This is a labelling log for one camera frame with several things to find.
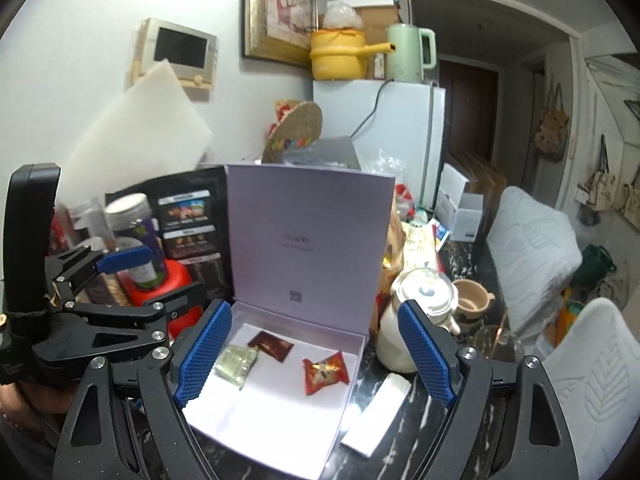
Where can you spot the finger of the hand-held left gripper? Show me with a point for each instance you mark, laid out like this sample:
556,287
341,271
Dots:
122,259
150,312

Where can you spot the framed picture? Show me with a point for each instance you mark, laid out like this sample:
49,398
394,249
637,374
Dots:
280,10

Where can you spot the red candy packet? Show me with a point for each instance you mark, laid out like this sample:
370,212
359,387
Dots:
325,372

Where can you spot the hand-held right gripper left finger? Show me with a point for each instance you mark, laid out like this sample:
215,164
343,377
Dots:
205,350

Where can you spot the white tissue packet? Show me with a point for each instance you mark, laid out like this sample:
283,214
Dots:
377,417

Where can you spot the pale yellow printed packet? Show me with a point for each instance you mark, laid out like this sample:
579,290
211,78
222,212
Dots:
420,245

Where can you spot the white cardboard box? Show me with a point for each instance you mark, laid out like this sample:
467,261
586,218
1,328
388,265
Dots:
462,205

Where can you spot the brown patterned tote bag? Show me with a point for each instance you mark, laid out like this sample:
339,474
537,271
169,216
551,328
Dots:
552,125

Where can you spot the white foam board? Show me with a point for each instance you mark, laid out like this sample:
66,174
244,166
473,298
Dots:
135,125

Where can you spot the round woven straw mat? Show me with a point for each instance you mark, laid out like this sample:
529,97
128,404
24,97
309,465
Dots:
295,130

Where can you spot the beige ceramic cup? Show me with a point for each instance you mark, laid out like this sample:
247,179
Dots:
470,301

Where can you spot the dark brown door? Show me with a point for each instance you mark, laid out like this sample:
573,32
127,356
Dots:
465,105

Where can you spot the clear plastic jar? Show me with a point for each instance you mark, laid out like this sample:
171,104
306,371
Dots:
87,220

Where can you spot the wall intercom panel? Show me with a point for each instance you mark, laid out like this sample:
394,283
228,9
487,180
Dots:
175,55

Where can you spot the cream bottle with clear lid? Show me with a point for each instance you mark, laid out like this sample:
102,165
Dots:
430,292

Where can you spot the crinkled clear plastic bag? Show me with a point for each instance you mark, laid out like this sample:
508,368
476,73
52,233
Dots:
390,162

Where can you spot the jar with white lid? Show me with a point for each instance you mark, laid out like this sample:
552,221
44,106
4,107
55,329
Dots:
132,225

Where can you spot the orange snack bag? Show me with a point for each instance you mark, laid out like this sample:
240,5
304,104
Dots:
395,255

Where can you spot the lavender gift box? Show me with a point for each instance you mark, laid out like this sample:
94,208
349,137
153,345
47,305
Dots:
300,240

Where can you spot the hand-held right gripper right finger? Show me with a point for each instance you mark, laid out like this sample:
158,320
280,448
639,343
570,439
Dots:
425,355

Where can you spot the clear pale green packet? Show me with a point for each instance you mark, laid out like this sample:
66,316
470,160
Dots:
235,366

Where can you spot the white refrigerator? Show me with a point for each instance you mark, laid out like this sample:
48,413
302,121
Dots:
400,130

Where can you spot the red plastic container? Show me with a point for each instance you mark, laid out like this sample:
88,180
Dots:
177,278

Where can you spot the black snack bag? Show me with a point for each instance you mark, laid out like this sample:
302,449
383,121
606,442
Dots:
192,225

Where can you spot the beige tote bag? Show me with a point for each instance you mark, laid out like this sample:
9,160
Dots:
597,185

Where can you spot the dark brown candy wrapper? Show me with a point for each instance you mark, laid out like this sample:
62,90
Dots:
270,345

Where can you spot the flat brown cardboard boxes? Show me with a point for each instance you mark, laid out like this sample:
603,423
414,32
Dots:
485,172

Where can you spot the yellow pot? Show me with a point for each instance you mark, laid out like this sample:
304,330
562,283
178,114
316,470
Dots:
337,55

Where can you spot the person's left hand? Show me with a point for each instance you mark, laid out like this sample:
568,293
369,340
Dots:
27,405

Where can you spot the green bag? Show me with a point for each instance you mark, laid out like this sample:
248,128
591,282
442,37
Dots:
595,260

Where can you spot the clear glass cup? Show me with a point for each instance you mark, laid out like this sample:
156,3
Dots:
495,346

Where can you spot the pale green electric kettle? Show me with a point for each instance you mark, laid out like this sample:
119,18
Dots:
407,52

